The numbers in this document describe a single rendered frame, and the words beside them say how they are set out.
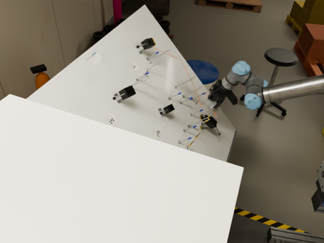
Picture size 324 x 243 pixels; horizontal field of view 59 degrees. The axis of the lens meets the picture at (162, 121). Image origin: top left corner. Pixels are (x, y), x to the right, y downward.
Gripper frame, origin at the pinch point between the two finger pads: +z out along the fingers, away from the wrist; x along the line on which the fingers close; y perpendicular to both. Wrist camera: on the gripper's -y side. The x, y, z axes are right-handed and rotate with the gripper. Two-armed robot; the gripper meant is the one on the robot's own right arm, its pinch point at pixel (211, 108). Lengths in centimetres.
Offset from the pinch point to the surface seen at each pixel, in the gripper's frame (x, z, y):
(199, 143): 17.8, 12.2, -1.1
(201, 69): -132, 86, -19
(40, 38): -124, 135, 156
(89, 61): 24, -20, 68
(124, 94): 33, -20, 49
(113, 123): 43, -11, 49
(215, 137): 4.6, 17.8, -13.2
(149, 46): -2, -20, 47
